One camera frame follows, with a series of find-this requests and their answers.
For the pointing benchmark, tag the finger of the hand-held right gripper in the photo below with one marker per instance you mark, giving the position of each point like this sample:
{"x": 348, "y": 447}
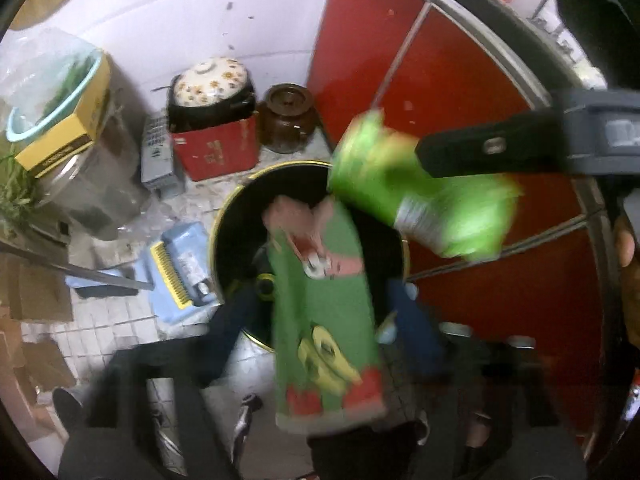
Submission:
{"x": 480, "y": 145}

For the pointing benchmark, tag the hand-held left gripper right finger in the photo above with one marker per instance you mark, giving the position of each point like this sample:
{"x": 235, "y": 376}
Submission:
{"x": 410, "y": 315}

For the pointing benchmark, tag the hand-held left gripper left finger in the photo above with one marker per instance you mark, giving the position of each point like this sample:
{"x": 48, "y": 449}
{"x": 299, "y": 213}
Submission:
{"x": 240, "y": 320}

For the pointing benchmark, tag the tall green snack packet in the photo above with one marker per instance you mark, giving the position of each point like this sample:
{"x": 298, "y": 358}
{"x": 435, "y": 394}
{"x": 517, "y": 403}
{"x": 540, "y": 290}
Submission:
{"x": 320, "y": 320}

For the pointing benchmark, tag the black trash bin gold rim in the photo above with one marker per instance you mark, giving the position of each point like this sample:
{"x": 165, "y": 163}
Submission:
{"x": 235, "y": 240}

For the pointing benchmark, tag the green wrapper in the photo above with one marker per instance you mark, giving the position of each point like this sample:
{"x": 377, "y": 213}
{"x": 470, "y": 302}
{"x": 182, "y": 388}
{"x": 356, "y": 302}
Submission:
{"x": 380, "y": 180}

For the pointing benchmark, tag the person's right hand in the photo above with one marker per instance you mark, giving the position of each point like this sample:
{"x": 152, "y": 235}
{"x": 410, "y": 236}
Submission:
{"x": 629, "y": 250}

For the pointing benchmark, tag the red cabinet doors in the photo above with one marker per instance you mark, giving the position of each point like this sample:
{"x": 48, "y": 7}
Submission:
{"x": 470, "y": 85}

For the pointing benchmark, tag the blue dustpan with yellow comb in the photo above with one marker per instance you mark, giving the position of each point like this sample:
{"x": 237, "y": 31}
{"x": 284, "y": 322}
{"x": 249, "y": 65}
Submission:
{"x": 182, "y": 270}

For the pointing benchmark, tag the red box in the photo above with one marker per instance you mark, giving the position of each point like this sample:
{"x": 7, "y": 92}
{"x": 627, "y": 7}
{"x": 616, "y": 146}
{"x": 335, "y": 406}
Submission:
{"x": 217, "y": 147}

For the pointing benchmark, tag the grey remote-like box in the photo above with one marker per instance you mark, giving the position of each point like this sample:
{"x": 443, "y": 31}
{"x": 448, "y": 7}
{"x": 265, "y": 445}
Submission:
{"x": 159, "y": 160}

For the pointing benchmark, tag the brown ceramic jar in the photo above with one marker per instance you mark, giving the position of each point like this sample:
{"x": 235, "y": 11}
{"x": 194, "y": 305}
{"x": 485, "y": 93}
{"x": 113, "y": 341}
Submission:
{"x": 287, "y": 117}

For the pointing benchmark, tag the large steel pot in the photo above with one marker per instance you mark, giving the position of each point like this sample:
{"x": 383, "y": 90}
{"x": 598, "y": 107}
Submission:
{"x": 100, "y": 185}

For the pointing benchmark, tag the stack of cardboard boxes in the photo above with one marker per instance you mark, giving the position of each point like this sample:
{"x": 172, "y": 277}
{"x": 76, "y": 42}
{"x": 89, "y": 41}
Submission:
{"x": 35, "y": 320}

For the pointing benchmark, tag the black pot with floral lid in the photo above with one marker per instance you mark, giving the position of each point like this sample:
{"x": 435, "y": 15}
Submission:
{"x": 212, "y": 87}

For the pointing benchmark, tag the green plant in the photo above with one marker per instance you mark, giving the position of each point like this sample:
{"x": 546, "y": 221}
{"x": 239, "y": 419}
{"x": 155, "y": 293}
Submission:
{"x": 17, "y": 195}

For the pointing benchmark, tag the yellow cardboard box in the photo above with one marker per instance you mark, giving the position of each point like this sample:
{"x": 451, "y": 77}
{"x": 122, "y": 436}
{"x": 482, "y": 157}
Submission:
{"x": 65, "y": 130}

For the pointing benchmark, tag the teal basin with greens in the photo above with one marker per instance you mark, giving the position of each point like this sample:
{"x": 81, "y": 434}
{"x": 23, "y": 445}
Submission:
{"x": 30, "y": 120}

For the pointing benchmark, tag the clear plastic bag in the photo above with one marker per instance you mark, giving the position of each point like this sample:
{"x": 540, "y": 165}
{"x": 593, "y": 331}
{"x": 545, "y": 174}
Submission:
{"x": 35, "y": 65}

